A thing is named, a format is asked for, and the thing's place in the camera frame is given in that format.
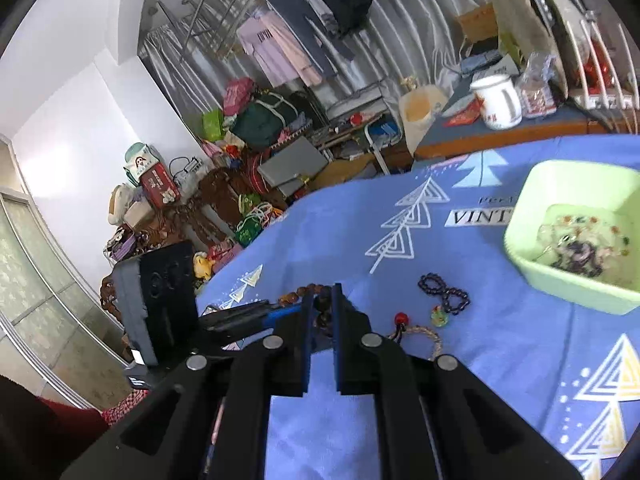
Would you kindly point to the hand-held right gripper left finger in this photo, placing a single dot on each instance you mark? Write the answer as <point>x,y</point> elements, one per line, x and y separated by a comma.
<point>306,345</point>

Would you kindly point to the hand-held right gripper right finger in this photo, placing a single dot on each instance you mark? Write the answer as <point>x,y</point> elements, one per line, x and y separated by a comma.
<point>339,345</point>

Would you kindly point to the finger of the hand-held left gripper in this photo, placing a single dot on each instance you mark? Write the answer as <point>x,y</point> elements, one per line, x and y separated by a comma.
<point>282,313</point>
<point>240,309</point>

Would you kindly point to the light green square bowl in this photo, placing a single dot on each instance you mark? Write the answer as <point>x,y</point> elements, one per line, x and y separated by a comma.
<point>560,185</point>

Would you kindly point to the person's left forearm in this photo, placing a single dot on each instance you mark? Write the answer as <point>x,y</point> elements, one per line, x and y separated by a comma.
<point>45,430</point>

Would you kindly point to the pile of beaded jewelry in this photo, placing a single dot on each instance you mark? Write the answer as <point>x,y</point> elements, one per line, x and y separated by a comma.
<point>580,252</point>

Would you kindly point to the yellow plush toy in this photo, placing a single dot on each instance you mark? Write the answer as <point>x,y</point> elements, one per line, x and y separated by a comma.
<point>202,265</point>

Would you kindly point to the green glass pendant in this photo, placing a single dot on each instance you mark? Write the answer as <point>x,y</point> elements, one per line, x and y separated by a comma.
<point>439,317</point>

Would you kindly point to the red printed box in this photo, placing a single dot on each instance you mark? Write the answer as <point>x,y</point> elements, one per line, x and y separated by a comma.
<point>160,186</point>

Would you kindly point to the carved brown wooden furniture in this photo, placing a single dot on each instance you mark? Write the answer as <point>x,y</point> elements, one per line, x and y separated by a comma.
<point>220,200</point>

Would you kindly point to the frosted sliding glass door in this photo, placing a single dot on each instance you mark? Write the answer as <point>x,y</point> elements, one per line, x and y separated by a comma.
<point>35,280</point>

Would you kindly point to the teal and white canister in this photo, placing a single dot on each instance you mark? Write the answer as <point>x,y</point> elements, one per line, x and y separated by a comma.
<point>140,160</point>

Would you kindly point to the grey flat case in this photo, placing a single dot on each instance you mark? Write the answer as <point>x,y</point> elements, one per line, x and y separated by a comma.
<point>292,162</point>

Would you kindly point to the blue printed blanket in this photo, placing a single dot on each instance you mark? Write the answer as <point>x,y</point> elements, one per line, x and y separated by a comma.
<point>500,370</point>

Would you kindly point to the bright green gift bag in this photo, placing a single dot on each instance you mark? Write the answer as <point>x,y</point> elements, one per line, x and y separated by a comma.
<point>213,125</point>

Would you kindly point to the dark green duffel bag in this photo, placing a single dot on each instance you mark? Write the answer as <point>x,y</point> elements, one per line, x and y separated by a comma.
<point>265,120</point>

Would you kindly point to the white and blue stool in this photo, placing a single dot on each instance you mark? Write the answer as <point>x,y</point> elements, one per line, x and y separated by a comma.
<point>382,137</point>

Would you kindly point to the pink bag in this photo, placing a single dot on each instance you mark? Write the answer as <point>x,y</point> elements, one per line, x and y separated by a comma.
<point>238,96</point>

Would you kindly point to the translucent plastic jug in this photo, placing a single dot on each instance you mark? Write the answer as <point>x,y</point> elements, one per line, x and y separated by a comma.
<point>420,115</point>

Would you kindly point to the red packet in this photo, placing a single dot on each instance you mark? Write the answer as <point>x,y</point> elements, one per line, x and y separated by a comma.
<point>462,116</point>

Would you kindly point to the pink hanging garment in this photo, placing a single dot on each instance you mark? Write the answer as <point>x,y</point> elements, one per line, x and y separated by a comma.
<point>280,50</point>

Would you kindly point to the white electric kettle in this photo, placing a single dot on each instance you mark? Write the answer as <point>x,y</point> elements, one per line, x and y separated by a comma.
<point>497,102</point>

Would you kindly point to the blue topped wooden desk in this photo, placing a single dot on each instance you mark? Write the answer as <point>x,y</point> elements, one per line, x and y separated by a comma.
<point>540,127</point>

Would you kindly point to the metal clothes rack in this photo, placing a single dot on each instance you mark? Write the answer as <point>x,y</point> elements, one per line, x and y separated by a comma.
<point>220,5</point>

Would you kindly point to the grey striped curtain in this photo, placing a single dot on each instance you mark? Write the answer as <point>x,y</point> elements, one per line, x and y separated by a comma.
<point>410,20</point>

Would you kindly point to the clear plastic bag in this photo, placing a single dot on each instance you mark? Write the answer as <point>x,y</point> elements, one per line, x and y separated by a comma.
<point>537,90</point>

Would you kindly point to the cardboard box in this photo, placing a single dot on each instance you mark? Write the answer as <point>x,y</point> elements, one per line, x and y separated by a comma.
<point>478,22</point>

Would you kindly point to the beige cloth bag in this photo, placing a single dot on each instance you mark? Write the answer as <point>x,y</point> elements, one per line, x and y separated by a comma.
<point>517,5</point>

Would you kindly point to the white slatted rack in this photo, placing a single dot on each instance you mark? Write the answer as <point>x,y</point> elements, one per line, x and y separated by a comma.
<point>602,60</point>

